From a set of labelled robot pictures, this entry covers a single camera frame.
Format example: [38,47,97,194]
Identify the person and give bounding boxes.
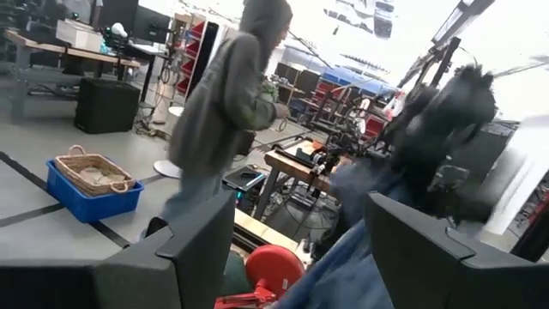
[139,0,294,241]

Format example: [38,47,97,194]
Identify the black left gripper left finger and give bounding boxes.
[0,191,238,309]

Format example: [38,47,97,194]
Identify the beige cloth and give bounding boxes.
[79,167,126,186]

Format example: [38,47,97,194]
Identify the wooden workbench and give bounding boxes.
[253,136,347,221]

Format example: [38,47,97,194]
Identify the blue table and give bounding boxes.
[321,66,398,96]

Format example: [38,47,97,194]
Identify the metal frame pole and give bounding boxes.
[395,0,497,89]

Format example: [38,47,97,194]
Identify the wooden desk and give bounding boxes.
[3,28,142,122]

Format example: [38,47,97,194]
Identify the white pedestal stool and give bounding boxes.
[153,106,186,180]

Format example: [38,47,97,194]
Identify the blue denim jeans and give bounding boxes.
[273,161,415,309]

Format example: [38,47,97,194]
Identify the black flat device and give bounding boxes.
[221,166,268,192]

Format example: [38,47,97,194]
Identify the wicker basket with handles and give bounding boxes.
[54,144,137,198]

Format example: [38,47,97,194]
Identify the blue plastic bin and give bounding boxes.
[45,158,145,224]

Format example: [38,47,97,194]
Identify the black box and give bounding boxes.
[73,76,142,135]

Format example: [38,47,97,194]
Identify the white box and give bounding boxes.
[55,18,105,54]

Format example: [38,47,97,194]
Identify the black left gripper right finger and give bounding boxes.
[364,191,549,309]

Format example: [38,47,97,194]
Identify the dark green garment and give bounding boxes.
[220,251,253,298]

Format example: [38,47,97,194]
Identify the red round disc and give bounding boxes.
[244,244,306,298]

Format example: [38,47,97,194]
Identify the black monitor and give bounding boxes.
[131,4,172,45]

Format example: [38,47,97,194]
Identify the shelf with red bins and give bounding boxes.
[170,12,220,100]

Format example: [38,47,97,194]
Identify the red metal bar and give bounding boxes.
[213,278,278,309]

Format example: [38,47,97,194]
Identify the white round lamp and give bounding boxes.
[110,21,130,39]

